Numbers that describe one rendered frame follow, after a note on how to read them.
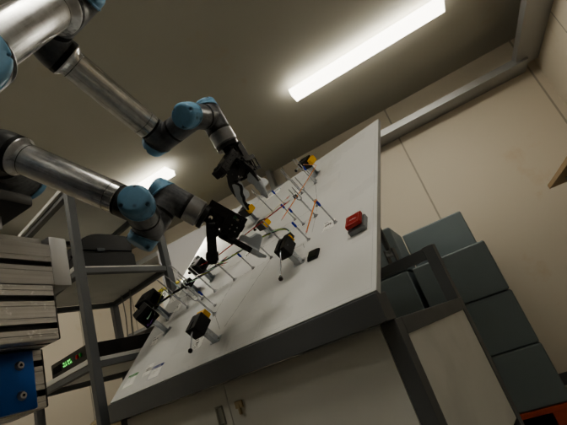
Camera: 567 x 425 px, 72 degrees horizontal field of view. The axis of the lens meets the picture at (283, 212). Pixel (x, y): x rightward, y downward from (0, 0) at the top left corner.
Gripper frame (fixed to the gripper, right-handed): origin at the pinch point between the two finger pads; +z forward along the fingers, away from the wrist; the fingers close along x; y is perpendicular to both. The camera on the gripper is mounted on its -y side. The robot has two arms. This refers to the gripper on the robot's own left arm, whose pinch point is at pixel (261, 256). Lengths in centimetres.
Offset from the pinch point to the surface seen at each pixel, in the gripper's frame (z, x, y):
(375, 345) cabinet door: 30.1, -23.6, -4.4
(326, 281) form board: 17.6, -8.3, 3.0
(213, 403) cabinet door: 10.6, 12.7, -46.0
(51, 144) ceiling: -147, 188, -7
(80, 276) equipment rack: -55, 69, -46
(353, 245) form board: 20.1, -6.0, 15.0
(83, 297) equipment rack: -49, 65, -52
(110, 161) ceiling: -118, 224, 3
